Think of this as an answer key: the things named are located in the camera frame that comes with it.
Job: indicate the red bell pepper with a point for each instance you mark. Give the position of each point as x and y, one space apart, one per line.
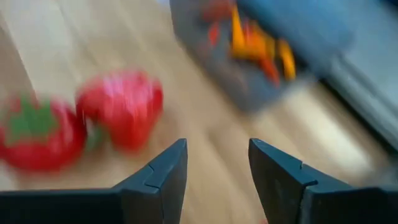
121 109

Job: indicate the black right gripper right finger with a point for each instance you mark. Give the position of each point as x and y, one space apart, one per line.
295 202

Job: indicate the orange chili pepper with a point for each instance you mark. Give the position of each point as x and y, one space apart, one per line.
256 43
287 59

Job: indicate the red tomato green stem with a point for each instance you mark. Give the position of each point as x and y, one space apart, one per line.
37 137

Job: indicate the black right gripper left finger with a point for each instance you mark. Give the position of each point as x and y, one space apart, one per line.
140 205

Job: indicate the yellow chili pepper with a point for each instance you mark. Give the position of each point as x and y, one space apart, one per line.
237 34

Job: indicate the grey plastic bin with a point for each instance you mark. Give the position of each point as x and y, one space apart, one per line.
224 68

